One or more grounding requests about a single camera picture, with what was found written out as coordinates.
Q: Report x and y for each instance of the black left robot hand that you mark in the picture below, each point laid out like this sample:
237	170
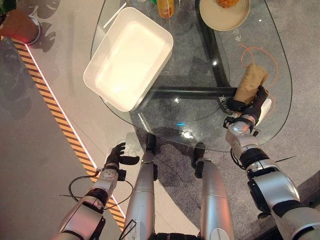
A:
115	155

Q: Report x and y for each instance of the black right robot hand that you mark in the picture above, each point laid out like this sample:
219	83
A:
260	101

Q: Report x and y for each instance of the brown cloth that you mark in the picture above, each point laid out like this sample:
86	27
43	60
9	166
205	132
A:
250	83

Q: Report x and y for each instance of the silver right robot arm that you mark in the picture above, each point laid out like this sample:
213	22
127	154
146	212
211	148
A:
270	180

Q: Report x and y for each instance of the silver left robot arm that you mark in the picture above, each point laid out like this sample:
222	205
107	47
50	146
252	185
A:
85	207

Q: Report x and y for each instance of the white rectangular basket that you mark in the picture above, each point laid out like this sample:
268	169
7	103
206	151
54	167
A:
128	58

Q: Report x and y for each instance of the silver left robot leg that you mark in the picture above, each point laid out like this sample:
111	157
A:
143	195

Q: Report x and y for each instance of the silver robot leg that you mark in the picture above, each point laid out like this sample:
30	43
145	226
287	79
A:
143	195
212	197

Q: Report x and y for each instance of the yellow black hazard tape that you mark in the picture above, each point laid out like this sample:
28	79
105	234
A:
67	130

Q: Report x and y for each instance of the glass table top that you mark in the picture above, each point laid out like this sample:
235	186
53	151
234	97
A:
200	82

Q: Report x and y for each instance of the cream round plate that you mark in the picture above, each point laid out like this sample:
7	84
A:
223	16

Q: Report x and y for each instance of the orange fried food piece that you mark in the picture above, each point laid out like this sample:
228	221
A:
227	3

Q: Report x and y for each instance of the silver right robot leg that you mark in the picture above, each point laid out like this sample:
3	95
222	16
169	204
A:
212	197

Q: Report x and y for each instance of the orange juice bottle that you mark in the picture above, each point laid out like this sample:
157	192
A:
165	8

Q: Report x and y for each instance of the white straw stick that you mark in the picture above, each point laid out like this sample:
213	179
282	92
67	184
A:
115	15

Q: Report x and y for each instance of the brown plant pot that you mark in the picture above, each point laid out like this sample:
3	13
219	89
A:
21	27

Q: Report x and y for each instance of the green plant leaves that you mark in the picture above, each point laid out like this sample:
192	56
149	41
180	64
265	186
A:
5	7

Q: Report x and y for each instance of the black table frame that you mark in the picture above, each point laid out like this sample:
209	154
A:
200	75

